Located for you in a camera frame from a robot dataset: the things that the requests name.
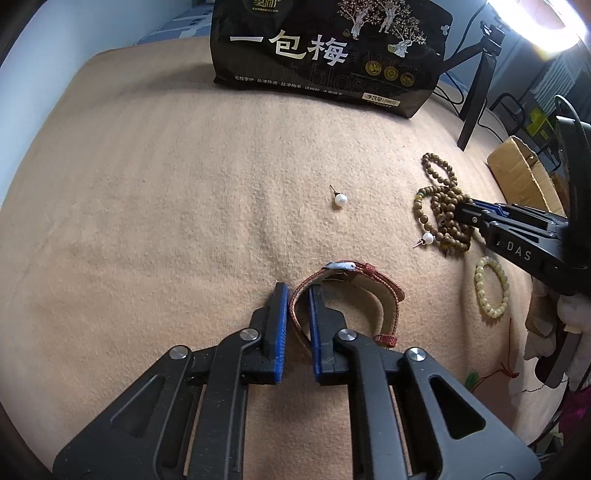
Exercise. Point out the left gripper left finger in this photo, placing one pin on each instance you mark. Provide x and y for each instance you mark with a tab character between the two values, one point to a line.
255	354

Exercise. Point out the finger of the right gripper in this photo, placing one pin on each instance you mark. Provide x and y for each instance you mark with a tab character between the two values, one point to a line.
512	239
504	212

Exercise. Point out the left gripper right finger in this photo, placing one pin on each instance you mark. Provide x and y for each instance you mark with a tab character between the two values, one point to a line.
339	353

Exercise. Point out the brown wooden bead mala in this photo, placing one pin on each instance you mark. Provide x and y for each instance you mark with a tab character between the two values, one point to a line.
435	207

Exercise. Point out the white pearl earring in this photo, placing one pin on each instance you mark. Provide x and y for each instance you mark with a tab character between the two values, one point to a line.
339	199
427	239

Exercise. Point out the red leather strap watch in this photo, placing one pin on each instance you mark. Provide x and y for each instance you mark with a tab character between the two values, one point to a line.
356	284

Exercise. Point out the brown cardboard box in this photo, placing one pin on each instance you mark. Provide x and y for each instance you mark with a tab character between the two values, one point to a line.
522	177

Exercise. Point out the yellow box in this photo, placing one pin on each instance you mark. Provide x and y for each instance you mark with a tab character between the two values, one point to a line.
539	124

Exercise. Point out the black metal rack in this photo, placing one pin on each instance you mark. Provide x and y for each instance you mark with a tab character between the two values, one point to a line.
512	113

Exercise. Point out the black mini tripod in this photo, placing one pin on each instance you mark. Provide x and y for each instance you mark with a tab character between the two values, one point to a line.
488	49

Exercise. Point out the black plum snack bag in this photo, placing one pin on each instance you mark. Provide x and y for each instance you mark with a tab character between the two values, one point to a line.
384	53

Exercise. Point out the white ring light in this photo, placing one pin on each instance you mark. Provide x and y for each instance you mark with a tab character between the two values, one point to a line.
551	26

